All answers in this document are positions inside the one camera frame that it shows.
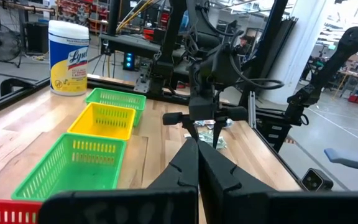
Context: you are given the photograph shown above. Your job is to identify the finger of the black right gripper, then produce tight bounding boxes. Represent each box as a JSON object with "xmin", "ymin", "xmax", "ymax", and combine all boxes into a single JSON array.
[
  {"xmin": 181, "ymin": 120, "xmax": 200, "ymax": 142},
  {"xmin": 212, "ymin": 119, "xmax": 228, "ymax": 149}
]

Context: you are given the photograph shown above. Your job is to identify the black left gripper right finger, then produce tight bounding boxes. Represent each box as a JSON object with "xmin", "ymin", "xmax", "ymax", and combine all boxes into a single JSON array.
[{"xmin": 198, "ymin": 140, "xmax": 358, "ymax": 224}]

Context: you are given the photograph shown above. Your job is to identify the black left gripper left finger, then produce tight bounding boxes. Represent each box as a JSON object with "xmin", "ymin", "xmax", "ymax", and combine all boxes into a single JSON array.
[{"xmin": 37, "ymin": 137, "xmax": 199, "ymax": 224}]

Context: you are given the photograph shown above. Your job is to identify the green plastic slotted basket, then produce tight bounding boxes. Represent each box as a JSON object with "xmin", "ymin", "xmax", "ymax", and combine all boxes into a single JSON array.
[
  {"xmin": 85, "ymin": 87, "xmax": 147, "ymax": 127},
  {"xmin": 11, "ymin": 133, "xmax": 127, "ymax": 202}
]

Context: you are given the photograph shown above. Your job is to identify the black electronics box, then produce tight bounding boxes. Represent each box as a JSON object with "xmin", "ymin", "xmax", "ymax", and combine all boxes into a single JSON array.
[{"xmin": 122, "ymin": 51, "xmax": 135, "ymax": 71}]

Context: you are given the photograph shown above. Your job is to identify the yellow plastic slotted basket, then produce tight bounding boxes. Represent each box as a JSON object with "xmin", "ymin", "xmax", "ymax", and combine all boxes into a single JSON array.
[{"xmin": 67, "ymin": 102, "xmax": 137, "ymax": 141}]

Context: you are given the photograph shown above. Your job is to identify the blue-grey chair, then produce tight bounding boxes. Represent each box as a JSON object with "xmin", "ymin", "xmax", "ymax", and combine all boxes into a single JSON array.
[{"xmin": 324, "ymin": 147, "xmax": 358, "ymax": 192}]

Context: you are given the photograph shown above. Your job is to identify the Lysol wipes canister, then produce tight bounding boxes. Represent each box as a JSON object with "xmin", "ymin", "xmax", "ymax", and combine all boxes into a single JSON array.
[{"xmin": 48, "ymin": 19, "xmax": 90, "ymax": 97}]

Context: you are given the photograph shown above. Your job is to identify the shelf with red bins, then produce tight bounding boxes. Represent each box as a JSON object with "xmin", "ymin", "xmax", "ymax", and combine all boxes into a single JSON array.
[{"xmin": 56, "ymin": 0, "xmax": 110, "ymax": 35}]

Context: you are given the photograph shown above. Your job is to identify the black floor case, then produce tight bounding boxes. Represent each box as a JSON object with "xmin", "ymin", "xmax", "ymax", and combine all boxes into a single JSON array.
[{"xmin": 25, "ymin": 21, "xmax": 50, "ymax": 54}]

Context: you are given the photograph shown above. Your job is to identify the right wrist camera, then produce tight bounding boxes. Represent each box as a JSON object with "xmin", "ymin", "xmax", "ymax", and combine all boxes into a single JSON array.
[{"xmin": 210, "ymin": 45, "xmax": 239, "ymax": 85}]

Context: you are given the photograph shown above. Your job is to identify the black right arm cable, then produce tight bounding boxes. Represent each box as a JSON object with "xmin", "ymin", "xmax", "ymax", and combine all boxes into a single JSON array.
[{"xmin": 228, "ymin": 29, "xmax": 285, "ymax": 91}]

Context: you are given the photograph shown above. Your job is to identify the small black silver camera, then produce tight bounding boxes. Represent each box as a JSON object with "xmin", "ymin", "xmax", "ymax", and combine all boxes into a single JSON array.
[{"xmin": 300, "ymin": 167, "xmax": 334, "ymax": 192}]

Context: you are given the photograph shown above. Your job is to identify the yellow cable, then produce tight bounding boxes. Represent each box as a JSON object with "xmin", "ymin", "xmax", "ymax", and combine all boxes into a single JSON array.
[{"xmin": 116, "ymin": 0, "xmax": 155, "ymax": 32}]

